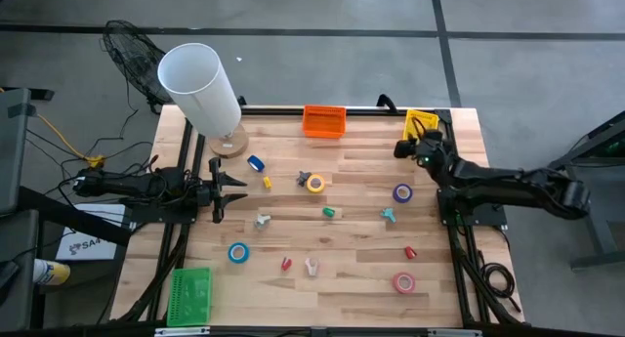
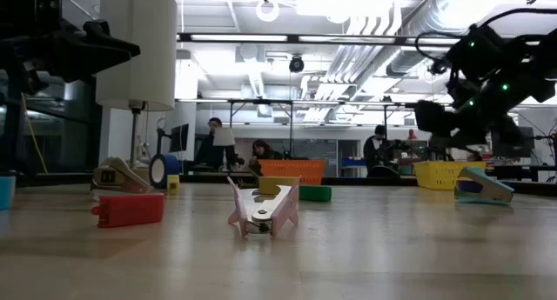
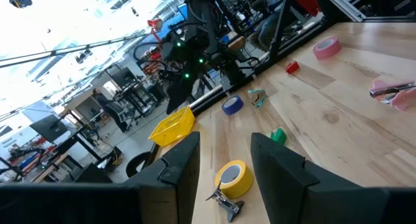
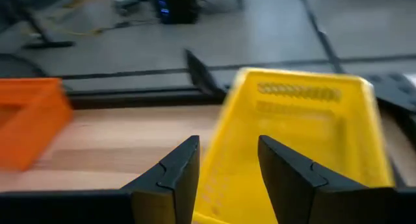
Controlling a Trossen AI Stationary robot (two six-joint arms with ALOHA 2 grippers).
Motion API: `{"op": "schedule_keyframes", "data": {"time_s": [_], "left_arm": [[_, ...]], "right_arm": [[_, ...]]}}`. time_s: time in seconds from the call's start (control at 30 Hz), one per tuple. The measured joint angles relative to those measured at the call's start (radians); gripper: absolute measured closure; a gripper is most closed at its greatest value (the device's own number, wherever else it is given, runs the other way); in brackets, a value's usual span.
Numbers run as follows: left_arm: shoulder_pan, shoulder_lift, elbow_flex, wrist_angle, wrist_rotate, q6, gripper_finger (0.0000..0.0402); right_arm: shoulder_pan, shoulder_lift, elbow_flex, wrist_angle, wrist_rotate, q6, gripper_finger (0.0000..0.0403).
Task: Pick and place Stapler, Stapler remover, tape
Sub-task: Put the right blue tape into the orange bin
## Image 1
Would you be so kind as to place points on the black aluminium table frame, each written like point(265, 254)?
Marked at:
point(273, 111)

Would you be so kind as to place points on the light blue tape roll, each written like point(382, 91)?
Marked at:
point(238, 244)

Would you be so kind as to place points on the orange plastic basket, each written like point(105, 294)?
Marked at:
point(324, 122)

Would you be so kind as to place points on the pink staple remover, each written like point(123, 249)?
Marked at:
point(311, 267)

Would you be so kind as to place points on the dark grey staple remover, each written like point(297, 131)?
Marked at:
point(302, 179)

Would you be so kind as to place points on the white lamp with wooden base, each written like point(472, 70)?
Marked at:
point(200, 88)

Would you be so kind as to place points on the black floor fan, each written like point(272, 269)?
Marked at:
point(137, 58)

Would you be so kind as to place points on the purple tape roll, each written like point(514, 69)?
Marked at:
point(395, 193)

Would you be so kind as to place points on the green plastic basket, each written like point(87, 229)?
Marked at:
point(190, 298)

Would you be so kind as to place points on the white and yellow bottle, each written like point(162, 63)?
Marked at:
point(51, 272)

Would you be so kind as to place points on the green mini stapler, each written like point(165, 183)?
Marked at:
point(328, 212)

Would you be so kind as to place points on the silver frame bracket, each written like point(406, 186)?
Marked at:
point(454, 332)
point(180, 331)

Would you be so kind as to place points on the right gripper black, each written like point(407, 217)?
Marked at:
point(427, 144)

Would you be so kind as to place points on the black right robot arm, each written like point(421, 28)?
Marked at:
point(512, 185)

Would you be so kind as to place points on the teal staple remover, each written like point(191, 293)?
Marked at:
point(388, 215)

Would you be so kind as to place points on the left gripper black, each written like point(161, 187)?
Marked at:
point(216, 193)

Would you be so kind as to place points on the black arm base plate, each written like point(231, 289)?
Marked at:
point(483, 218)
point(156, 215)

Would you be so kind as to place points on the white staple remover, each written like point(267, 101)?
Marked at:
point(262, 221)

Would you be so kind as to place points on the yellow mini stapler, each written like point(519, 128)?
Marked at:
point(267, 182)

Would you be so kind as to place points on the yellow plastic basket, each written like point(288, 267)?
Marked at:
point(429, 119)

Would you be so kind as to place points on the black side table frame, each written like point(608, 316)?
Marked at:
point(605, 229)

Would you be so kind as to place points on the red mini stapler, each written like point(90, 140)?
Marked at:
point(286, 264)
point(410, 253)

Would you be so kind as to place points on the yellow tape roll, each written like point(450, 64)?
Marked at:
point(308, 183)

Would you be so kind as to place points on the white printed box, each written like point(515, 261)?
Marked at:
point(88, 239)

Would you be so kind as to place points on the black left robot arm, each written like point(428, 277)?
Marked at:
point(127, 183)

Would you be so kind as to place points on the dark grey case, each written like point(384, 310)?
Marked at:
point(17, 249)
point(12, 156)

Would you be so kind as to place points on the dark blue tape roll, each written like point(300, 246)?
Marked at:
point(260, 167)

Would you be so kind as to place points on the pink tape roll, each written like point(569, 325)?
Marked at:
point(395, 282)

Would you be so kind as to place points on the black diagonal beam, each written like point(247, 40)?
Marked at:
point(73, 215)

